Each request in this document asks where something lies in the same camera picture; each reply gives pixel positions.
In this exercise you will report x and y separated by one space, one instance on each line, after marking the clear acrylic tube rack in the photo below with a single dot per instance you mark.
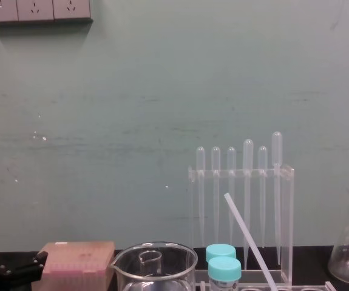
313 287

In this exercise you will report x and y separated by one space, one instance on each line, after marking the clear acrylic pipette stand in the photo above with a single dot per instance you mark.
287 218

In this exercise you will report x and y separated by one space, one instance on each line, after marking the pink pipette tip box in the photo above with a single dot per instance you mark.
77 260

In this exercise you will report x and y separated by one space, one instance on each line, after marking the small glass beaker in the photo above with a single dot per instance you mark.
150 263

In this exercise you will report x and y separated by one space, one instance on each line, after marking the teal capped vial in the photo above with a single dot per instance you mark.
220 251
224 269

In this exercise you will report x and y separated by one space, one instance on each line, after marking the grey wall socket panel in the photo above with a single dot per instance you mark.
36 10

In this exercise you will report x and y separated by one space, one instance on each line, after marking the large glass beaker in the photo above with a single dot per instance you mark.
174 272

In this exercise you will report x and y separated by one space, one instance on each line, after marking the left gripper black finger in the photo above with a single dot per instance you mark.
30 266

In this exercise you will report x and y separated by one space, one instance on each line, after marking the long plastic transfer pipette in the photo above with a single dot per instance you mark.
277 188

